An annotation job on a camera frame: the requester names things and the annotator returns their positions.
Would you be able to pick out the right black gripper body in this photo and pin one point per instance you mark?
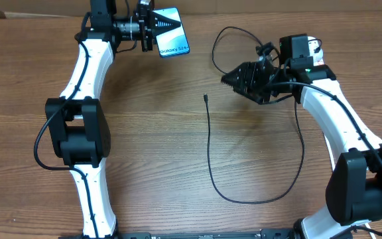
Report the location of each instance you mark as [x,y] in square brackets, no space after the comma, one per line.
[274,86]

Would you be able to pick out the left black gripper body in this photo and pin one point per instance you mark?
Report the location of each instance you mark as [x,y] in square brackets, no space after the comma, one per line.
[144,23]

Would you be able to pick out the blue Samsung Galaxy smartphone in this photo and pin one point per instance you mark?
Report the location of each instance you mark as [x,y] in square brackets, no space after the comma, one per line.
[173,43]

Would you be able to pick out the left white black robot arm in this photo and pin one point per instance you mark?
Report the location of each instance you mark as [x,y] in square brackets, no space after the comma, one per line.
[76,122]

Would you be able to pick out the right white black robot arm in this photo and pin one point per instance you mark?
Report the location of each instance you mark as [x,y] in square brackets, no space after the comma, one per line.
[354,192]

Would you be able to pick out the white charger plug adapter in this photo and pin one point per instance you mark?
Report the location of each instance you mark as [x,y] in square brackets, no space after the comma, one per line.
[315,48]

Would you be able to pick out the white power strip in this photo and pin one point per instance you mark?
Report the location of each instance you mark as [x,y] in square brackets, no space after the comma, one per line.
[318,61]

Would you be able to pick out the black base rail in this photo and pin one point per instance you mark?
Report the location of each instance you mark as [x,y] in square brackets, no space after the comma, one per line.
[204,235]

